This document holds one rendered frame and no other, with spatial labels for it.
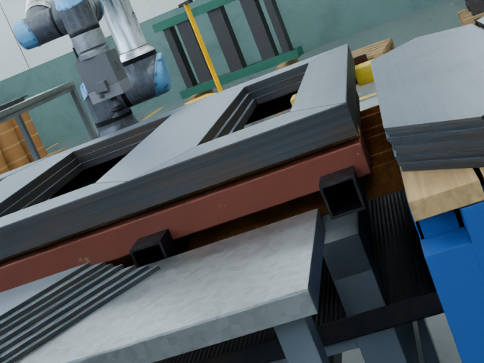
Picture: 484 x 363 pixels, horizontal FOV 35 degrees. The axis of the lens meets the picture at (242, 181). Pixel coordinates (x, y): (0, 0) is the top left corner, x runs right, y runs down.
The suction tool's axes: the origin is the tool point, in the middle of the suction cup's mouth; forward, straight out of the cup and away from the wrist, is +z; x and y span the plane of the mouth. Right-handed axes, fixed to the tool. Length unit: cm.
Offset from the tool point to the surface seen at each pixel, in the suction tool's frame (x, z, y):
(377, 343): -65, 40, 53
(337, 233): -62, 23, 53
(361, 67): -1, 9, 58
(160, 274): -79, 15, 32
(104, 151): -5.7, 6.2, -5.2
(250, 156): -66, 6, 46
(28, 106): 371, 0, -240
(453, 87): -72, 5, 75
